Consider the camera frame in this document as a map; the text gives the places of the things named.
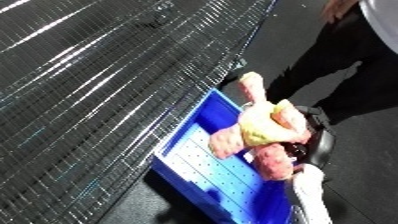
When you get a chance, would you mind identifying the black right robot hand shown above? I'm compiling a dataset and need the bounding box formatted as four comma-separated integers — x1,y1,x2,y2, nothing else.
280,105,338,183

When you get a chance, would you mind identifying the person's hand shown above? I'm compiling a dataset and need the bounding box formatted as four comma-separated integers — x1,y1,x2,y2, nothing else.
321,0,361,23

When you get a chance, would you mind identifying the pink yellow blue soft toy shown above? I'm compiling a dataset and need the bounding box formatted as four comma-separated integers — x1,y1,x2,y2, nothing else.
207,71,313,182

